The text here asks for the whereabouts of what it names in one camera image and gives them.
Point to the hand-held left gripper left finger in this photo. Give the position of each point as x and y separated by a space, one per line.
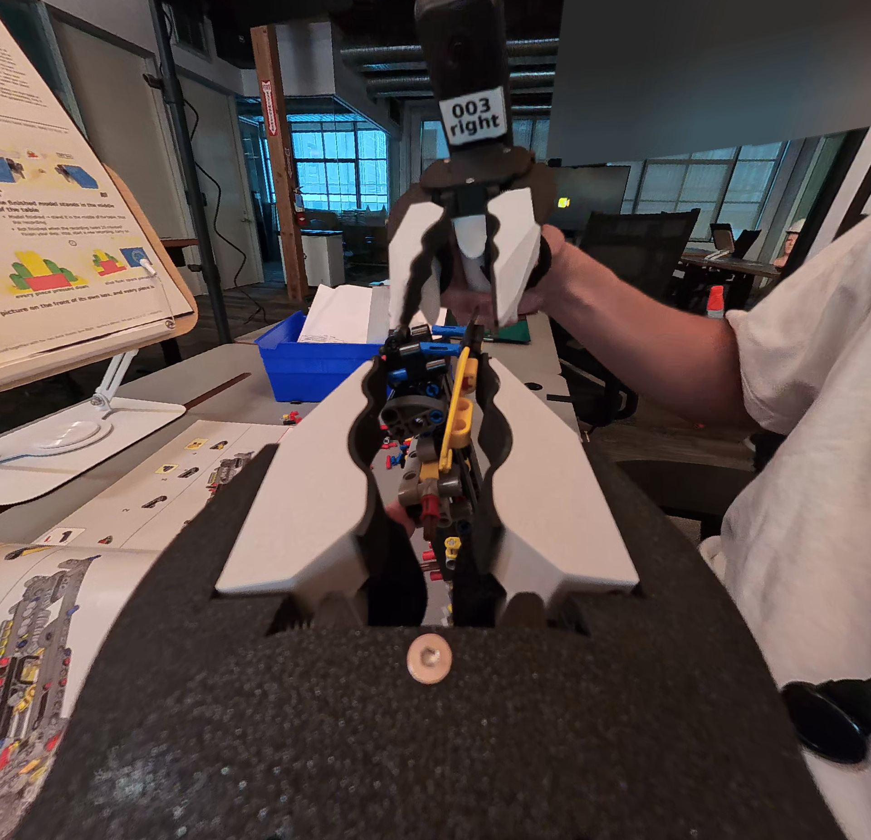
299 513

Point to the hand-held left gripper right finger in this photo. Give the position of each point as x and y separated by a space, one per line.
565 513

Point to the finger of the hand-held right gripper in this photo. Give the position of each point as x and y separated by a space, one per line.
517 241
405 255

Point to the yellow thin lego beam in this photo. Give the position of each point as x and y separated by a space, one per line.
463 418

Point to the lego car chassis model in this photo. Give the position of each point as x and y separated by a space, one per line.
422 411

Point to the person's right forearm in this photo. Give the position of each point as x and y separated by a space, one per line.
653 343

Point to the scattered small lego pins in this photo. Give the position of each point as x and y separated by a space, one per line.
291 418

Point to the lego instruction booklet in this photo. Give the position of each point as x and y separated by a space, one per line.
102 500

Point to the person's right hand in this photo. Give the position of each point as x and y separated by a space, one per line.
554 268

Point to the white cabinet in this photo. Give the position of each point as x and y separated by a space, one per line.
323 258

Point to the white paper bags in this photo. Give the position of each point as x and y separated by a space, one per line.
340 316

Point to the dark green tablet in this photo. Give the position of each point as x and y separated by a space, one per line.
510 333

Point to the paned window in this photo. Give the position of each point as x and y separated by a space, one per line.
340 166

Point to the blue plastic bin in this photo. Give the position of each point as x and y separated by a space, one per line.
306 370

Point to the large orange traffic cone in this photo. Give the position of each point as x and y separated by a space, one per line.
714 304

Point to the background office desk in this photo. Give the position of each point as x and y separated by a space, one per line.
735 262

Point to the black pole stand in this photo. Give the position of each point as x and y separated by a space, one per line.
190 173

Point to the printed instruction sheet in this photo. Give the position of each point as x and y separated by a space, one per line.
68 207

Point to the wall television screen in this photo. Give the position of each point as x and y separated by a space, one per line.
592 193

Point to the wooden post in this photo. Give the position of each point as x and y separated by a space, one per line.
282 173

